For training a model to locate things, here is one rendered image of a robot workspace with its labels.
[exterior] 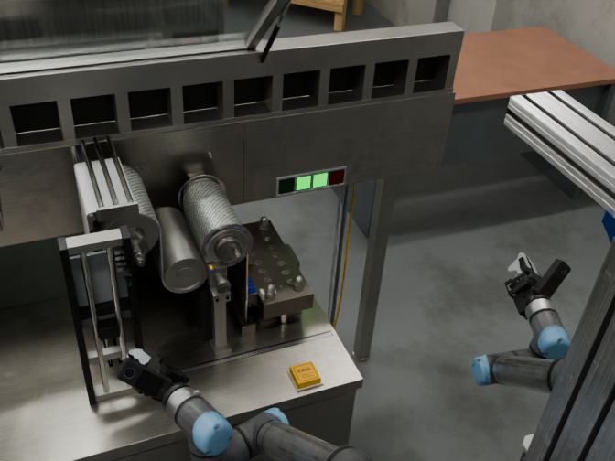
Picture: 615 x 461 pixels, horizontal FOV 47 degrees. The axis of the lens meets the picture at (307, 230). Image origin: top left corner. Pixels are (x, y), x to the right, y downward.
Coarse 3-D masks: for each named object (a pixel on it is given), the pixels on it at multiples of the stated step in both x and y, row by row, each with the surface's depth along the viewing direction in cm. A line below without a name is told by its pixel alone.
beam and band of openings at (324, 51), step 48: (288, 48) 204; (336, 48) 210; (384, 48) 216; (432, 48) 223; (0, 96) 180; (48, 96) 185; (96, 96) 198; (144, 96) 203; (192, 96) 209; (240, 96) 215; (288, 96) 222; (336, 96) 225; (384, 96) 227; (0, 144) 191; (48, 144) 193
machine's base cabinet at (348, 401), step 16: (320, 400) 208; (336, 400) 210; (352, 400) 214; (288, 416) 206; (304, 416) 209; (320, 416) 212; (336, 416) 215; (304, 432) 214; (320, 432) 217; (336, 432) 220; (160, 448) 192; (176, 448) 195
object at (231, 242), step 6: (222, 240) 191; (228, 240) 190; (234, 240) 191; (216, 246) 191; (222, 246) 191; (228, 246) 192; (234, 246) 192; (240, 246) 193; (216, 252) 191; (222, 252) 192; (228, 252) 193; (240, 252) 194; (222, 258) 193; (228, 258) 194; (234, 258) 195
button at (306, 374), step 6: (294, 366) 204; (300, 366) 204; (306, 366) 204; (312, 366) 204; (294, 372) 202; (300, 372) 202; (306, 372) 202; (312, 372) 202; (294, 378) 201; (300, 378) 200; (306, 378) 200; (312, 378) 200; (318, 378) 201; (300, 384) 199; (306, 384) 200; (312, 384) 201
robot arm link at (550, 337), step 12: (540, 312) 179; (552, 312) 179; (540, 324) 177; (552, 324) 175; (540, 336) 175; (552, 336) 172; (564, 336) 172; (540, 348) 175; (552, 348) 173; (564, 348) 173
